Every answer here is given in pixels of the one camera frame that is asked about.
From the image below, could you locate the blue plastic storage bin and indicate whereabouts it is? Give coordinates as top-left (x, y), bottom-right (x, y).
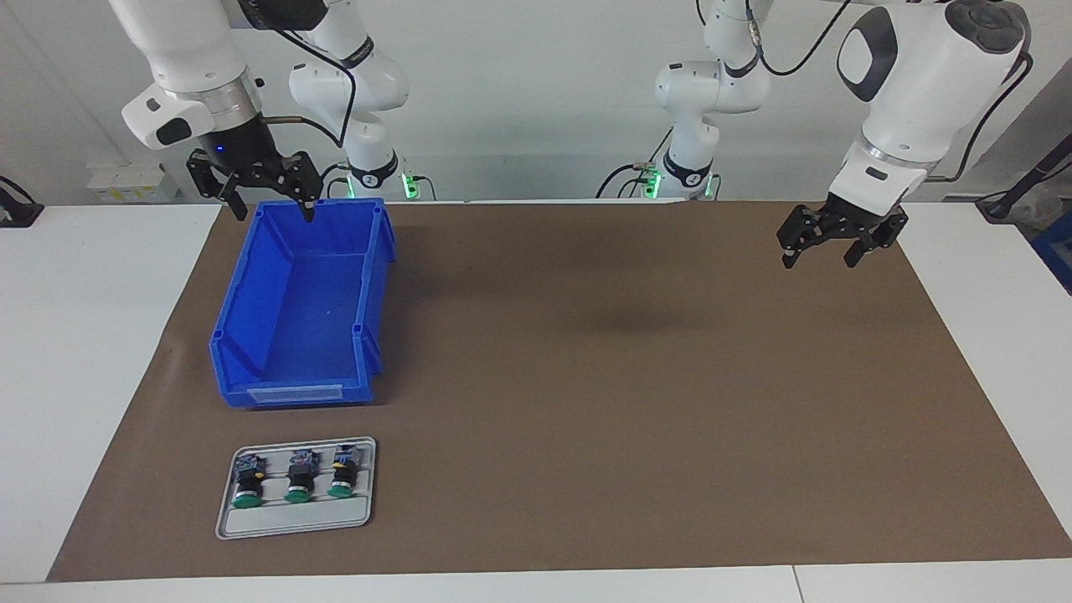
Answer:
top-left (208, 198), bottom-right (396, 409)

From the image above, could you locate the black base cable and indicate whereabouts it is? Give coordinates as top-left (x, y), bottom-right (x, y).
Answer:
top-left (595, 126), bottom-right (675, 199)

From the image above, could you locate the blue crate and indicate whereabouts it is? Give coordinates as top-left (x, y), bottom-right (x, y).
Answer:
top-left (1030, 209), bottom-right (1072, 296)

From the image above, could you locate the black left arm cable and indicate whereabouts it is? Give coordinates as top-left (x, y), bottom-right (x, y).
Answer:
top-left (744, 0), bottom-right (1035, 182)

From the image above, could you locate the grey metal tray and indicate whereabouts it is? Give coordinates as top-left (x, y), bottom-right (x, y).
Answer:
top-left (215, 436), bottom-right (378, 540)

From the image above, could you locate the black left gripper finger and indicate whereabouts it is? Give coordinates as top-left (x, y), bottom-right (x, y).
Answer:
top-left (844, 209), bottom-right (910, 269)
top-left (777, 208), bottom-right (838, 269)

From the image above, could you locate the brown table mat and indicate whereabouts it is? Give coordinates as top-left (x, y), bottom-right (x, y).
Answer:
top-left (46, 199), bottom-right (1072, 583)

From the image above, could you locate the black table clamp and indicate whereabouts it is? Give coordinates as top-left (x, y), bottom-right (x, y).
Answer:
top-left (0, 176), bottom-right (44, 229)

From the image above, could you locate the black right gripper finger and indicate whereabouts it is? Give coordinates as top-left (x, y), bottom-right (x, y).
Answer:
top-left (268, 152), bottom-right (323, 223)
top-left (186, 151), bottom-right (249, 221)

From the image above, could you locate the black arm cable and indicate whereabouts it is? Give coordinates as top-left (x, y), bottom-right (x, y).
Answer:
top-left (251, 25), bottom-right (359, 150)
top-left (744, 0), bottom-right (1035, 182)

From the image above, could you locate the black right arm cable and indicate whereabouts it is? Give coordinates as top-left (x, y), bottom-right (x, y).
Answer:
top-left (251, 25), bottom-right (359, 150)

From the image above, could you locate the green push button switch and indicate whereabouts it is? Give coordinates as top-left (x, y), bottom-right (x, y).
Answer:
top-left (232, 452), bottom-right (267, 509)
top-left (284, 449), bottom-right (319, 503)
top-left (327, 445), bottom-right (361, 499)

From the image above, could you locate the white wall power strip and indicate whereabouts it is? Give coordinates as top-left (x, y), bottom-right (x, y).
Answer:
top-left (86, 163), bottom-right (181, 204)

